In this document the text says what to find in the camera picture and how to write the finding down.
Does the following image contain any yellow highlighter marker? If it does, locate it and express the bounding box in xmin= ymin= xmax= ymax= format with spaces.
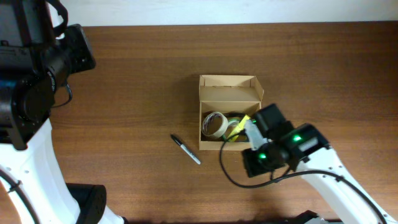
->
xmin=227 ymin=115 xmax=251 ymax=142

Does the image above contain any cardboard box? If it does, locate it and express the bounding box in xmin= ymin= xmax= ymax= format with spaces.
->
xmin=198 ymin=75 xmax=264 ymax=151

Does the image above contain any black ballpoint pen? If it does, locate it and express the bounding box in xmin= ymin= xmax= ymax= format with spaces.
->
xmin=224 ymin=113 xmax=246 ymax=119

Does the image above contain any black sharpie marker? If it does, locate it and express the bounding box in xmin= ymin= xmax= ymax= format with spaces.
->
xmin=170 ymin=134 xmax=201 ymax=165

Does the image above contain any white masking tape roll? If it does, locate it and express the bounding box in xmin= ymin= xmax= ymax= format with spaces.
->
xmin=201 ymin=112 xmax=228 ymax=139

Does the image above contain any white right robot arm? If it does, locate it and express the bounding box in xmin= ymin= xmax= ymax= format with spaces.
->
xmin=243 ymin=104 xmax=396 ymax=223

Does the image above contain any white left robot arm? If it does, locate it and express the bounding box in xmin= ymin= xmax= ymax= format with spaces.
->
xmin=1 ymin=1 xmax=126 ymax=223

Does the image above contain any green tape roll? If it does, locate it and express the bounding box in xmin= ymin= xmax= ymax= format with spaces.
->
xmin=222 ymin=118 xmax=242 ymax=140

